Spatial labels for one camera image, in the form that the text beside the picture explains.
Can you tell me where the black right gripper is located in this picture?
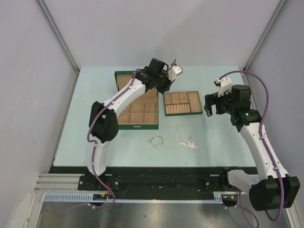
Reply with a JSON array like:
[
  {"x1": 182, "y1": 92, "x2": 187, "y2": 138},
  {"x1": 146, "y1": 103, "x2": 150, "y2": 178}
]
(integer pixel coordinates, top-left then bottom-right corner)
[{"x1": 204, "y1": 86, "x2": 236, "y2": 117}]

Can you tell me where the silver chain necklace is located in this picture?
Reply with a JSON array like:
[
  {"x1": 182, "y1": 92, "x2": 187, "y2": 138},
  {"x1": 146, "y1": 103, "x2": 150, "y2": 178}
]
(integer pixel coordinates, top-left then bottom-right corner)
[{"x1": 176, "y1": 123, "x2": 199, "y2": 150}]

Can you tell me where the silver bangle bracelet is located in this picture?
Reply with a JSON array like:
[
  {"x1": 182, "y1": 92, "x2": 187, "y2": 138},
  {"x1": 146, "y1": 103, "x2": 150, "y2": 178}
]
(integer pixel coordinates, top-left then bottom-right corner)
[{"x1": 148, "y1": 136, "x2": 165, "y2": 149}]

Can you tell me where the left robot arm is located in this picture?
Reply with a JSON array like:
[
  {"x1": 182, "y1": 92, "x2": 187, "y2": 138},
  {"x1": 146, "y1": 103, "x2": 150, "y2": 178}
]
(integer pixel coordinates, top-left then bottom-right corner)
[{"x1": 86, "y1": 58, "x2": 183, "y2": 190}]

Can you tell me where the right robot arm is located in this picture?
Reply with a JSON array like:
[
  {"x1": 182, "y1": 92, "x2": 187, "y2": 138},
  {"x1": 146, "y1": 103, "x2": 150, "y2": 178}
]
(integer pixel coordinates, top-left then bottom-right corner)
[{"x1": 204, "y1": 85, "x2": 300, "y2": 211}]

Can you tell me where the green jewelry box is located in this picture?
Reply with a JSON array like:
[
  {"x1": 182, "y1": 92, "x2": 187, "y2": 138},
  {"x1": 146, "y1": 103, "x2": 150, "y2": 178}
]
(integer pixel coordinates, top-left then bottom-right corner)
[{"x1": 114, "y1": 70, "x2": 159, "y2": 131}]

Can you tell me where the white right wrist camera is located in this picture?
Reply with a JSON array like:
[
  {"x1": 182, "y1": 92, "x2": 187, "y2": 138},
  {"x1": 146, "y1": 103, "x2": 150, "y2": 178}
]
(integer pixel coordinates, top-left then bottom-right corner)
[{"x1": 214, "y1": 76, "x2": 233, "y2": 97}]

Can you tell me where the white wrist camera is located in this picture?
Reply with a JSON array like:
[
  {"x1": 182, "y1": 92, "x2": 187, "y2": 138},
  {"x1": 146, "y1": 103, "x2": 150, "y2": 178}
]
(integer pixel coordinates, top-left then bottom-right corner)
[
  {"x1": 168, "y1": 65, "x2": 183, "y2": 82},
  {"x1": 214, "y1": 76, "x2": 233, "y2": 97}
]

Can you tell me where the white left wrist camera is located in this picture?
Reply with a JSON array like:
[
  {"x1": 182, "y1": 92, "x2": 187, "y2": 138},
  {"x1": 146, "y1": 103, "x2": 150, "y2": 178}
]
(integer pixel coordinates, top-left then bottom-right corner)
[{"x1": 168, "y1": 65, "x2": 183, "y2": 82}]

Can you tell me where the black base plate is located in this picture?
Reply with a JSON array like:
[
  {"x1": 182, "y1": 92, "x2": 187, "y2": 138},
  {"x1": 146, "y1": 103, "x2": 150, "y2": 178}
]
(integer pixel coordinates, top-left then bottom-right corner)
[{"x1": 50, "y1": 167, "x2": 237, "y2": 198}]

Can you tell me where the aluminium frame post right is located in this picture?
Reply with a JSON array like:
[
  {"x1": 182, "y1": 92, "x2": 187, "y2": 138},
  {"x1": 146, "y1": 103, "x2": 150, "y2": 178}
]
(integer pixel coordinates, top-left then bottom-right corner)
[{"x1": 242, "y1": 0, "x2": 289, "y2": 70}]

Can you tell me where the aluminium frame post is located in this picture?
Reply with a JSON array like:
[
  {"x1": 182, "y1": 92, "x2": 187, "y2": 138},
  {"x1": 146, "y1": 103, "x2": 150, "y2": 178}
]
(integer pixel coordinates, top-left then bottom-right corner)
[
  {"x1": 242, "y1": 0, "x2": 289, "y2": 70},
  {"x1": 35, "y1": 0, "x2": 80, "y2": 75}
]

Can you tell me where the aluminium frame post left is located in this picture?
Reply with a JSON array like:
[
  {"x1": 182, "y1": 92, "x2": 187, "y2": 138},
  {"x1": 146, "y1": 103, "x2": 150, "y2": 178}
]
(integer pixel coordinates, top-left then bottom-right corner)
[{"x1": 35, "y1": 0, "x2": 80, "y2": 75}]

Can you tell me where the slotted cable duct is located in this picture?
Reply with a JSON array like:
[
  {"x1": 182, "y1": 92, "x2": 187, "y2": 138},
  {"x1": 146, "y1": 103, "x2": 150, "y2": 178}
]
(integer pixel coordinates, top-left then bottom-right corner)
[{"x1": 44, "y1": 192, "x2": 237, "y2": 203}]

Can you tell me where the aluminium front rail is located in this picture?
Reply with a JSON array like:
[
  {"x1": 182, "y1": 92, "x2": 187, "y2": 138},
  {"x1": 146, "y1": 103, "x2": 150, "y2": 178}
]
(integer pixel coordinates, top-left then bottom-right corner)
[{"x1": 34, "y1": 173, "x2": 86, "y2": 193}]

